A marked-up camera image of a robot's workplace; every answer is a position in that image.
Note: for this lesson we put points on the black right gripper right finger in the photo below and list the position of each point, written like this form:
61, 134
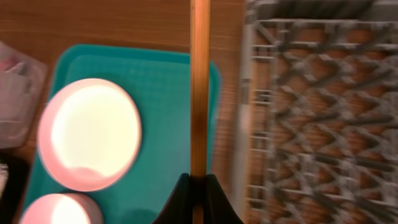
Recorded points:
217, 208

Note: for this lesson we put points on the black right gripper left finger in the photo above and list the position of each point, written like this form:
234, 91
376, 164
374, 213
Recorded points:
179, 206

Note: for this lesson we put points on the white round plate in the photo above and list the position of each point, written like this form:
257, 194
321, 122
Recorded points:
89, 135

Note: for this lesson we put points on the wooden chopstick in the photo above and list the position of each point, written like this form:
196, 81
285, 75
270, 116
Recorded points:
199, 76

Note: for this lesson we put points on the grey dishwasher rack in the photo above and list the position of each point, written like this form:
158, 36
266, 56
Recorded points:
316, 136

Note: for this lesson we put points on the teal plastic tray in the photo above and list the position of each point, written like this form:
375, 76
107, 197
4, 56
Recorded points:
159, 84

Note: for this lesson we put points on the black plastic tray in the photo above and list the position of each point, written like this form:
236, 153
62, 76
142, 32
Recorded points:
14, 173

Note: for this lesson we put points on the clear plastic bin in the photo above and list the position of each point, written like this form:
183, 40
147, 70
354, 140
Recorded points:
22, 83

